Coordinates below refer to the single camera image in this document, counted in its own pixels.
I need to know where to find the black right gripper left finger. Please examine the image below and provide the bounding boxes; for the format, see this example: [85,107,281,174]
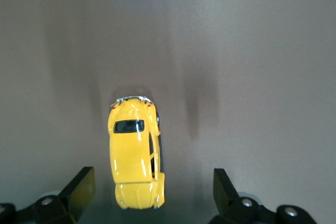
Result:
[0,166,96,224]

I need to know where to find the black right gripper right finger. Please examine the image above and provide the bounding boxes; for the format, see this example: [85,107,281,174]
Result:
[211,168,314,224]

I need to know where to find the yellow beetle toy car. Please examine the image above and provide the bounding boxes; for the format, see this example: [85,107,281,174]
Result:
[107,94,166,211]

